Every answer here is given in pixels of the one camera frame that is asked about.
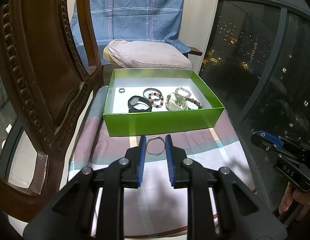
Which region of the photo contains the dark brown bead bracelet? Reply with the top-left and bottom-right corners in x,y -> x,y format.
183,96 -> 204,110

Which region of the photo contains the cream white wrist watch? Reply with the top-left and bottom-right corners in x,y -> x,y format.
165,92 -> 188,111

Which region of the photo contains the red and white bead bracelet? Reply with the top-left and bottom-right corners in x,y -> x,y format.
147,92 -> 165,109

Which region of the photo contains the silver bangle bracelet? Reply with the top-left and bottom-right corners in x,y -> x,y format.
142,87 -> 162,100

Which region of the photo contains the black wrist watch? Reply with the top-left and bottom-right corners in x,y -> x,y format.
127,95 -> 152,113

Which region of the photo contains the person's right hand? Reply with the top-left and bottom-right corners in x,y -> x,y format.
278,182 -> 310,220

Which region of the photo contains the pink plaid cloth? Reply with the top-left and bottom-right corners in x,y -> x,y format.
68,87 -> 256,238

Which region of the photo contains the green cardboard box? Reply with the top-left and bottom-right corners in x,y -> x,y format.
103,69 -> 224,137

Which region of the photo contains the pink cushion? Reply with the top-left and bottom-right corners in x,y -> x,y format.
107,40 -> 192,70

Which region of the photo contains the carved wooden chair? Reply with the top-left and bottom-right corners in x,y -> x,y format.
0,0 -> 103,222

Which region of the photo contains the blue plaid cloth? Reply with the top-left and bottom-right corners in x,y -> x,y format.
70,0 -> 191,67

